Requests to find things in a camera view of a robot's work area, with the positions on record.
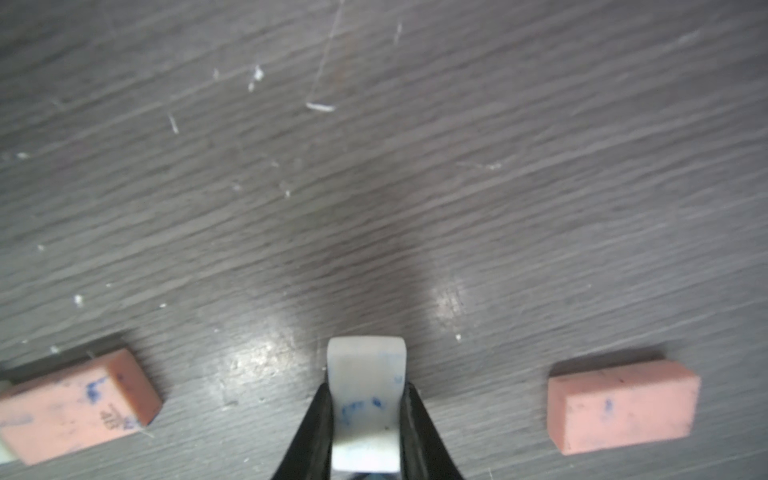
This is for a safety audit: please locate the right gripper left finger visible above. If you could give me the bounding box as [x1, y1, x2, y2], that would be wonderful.
[272, 382, 334, 480]

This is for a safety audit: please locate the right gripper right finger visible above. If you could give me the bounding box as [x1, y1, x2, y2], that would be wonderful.
[399, 382, 464, 480]

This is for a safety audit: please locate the white eraser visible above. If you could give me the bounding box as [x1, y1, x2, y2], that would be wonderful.
[326, 336, 407, 474]
[0, 377, 19, 466]

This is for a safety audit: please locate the pink eraser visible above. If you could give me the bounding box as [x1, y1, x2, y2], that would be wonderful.
[1, 349, 163, 465]
[546, 360, 701, 456]

